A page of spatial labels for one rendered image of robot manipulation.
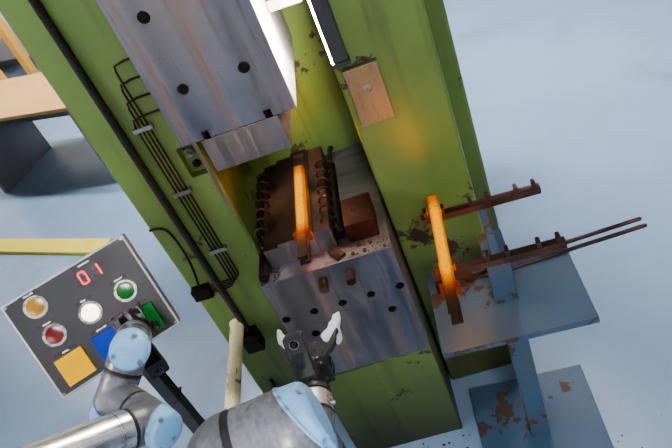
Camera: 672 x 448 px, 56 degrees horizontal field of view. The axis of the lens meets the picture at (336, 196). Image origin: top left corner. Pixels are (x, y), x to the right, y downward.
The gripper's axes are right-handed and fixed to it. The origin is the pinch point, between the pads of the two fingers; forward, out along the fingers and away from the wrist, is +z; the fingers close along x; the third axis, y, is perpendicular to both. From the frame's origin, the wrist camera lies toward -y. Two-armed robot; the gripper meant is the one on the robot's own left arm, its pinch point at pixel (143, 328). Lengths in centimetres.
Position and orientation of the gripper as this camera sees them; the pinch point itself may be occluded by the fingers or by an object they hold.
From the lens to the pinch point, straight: 166.4
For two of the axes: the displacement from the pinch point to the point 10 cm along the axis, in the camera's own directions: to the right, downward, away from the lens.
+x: -8.2, 5.3, -2.2
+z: -2.5, 0.2, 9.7
